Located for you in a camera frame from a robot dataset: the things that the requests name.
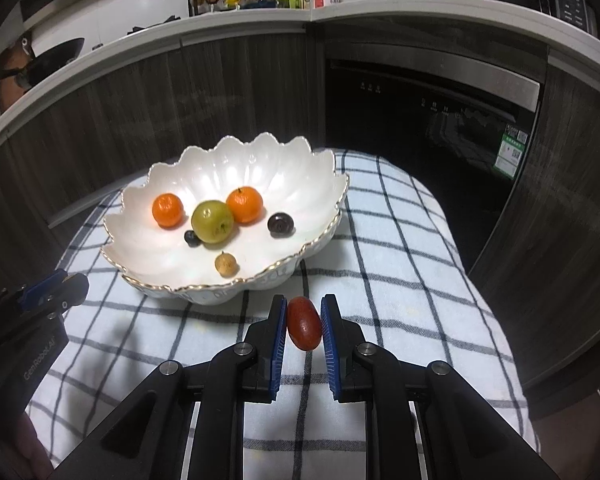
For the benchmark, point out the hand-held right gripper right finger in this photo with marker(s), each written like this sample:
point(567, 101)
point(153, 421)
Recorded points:
point(329, 350)

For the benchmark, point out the black built-in dishwasher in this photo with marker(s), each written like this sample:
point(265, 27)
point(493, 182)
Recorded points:
point(405, 150)

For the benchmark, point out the brown round pan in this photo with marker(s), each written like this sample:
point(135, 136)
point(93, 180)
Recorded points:
point(12, 72)

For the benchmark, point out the black stove grate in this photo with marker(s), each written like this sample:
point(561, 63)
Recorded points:
point(152, 24)

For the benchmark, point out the red cherry tomato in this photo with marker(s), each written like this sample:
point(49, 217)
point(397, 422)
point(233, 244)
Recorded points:
point(304, 329)

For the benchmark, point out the black wok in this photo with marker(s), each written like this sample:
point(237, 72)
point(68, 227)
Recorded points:
point(54, 57)

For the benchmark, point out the green label sticker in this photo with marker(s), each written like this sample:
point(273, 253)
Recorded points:
point(511, 152)

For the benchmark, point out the white kitchen countertop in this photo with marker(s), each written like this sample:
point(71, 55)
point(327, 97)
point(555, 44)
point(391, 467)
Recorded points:
point(229, 22)

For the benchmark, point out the dark wood cabinet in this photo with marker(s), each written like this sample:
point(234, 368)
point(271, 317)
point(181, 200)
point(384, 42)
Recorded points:
point(129, 110)
point(570, 210)

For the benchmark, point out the orange tangerine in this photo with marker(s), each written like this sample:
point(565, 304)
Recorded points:
point(168, 210)
point(245, 205)

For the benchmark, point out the small brown longan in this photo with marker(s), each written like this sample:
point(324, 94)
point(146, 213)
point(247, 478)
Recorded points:
point(226, 264)

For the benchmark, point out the small dark blueberry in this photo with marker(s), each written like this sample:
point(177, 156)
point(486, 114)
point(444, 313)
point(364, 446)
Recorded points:
point(193, 238)

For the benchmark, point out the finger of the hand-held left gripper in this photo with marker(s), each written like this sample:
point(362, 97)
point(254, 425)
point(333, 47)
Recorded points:
point(77, 287)
point(42, 287)

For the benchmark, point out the dark purple plum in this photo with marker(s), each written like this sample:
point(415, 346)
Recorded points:
point(280, 223)

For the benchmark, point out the yellow-green round fruit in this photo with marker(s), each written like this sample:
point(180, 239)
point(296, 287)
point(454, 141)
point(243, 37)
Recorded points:
point(212, 222)

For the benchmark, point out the person's left hand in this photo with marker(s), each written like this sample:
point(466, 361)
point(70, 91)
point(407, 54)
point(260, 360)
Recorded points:
point(29, 450)

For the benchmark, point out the white scalloped bowl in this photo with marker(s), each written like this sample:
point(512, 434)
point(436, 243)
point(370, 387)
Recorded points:
point(280, 180)

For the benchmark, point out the white checkered cloth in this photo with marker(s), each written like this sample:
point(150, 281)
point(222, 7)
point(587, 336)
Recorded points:
point(405, 285)

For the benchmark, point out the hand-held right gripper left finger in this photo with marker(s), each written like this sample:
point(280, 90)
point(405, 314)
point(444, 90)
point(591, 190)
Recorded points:
point(279, 345)

